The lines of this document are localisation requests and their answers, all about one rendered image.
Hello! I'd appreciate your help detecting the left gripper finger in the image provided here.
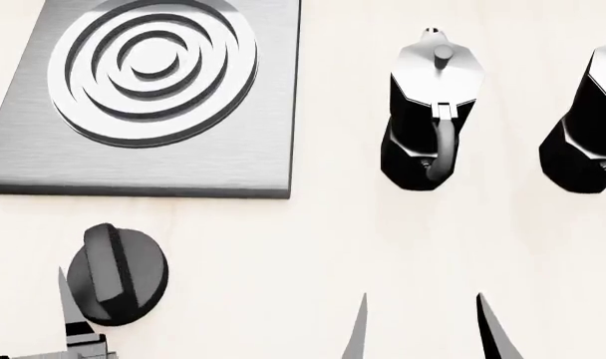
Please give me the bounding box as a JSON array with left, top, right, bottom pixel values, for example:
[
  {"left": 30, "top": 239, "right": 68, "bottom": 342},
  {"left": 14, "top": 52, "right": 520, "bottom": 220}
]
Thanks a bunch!
[{"left": 58, "top": 265, "right": 96, "bottom": 337}]

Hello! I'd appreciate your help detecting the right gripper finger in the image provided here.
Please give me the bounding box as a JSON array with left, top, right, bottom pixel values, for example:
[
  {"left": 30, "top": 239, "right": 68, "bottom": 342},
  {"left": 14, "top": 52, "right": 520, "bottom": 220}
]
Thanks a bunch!
[
  {"left": 475, "top": 292, "right": 527, "bottom": 359},
  {"left": 340, "top": 292, "right": 369, "bottom": 359}
]

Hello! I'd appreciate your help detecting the black round stove knob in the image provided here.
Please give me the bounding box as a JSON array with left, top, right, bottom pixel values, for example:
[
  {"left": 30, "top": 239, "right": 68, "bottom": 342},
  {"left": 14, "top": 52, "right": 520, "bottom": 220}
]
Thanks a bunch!
[{"left": 66, "top": 222, "right": 170, "bottom": 327}]

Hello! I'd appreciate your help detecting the brushed steel stove plate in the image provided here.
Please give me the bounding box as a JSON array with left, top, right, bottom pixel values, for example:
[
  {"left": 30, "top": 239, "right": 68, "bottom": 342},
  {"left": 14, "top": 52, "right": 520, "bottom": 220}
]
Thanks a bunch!
[{"left": 0, "top": 0, "right": 303, "bottom": 200}]

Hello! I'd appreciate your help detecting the black and silver moka pot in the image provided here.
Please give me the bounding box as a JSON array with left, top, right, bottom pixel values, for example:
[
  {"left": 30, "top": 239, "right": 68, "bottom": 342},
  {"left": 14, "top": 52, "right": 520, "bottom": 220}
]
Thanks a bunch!
[
  {"left": 537, "top": 27, "right": 606, "bottom": 195},
  {"left": 380, "top": 26, "right": 485, "bottom": 192}
]

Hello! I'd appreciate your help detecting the silver spiral burner coil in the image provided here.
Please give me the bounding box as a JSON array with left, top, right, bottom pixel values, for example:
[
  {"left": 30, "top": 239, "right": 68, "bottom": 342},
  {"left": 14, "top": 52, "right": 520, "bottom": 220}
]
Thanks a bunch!
[{"left": 47, "top": 0, "right": 260, "bottom": 149}]

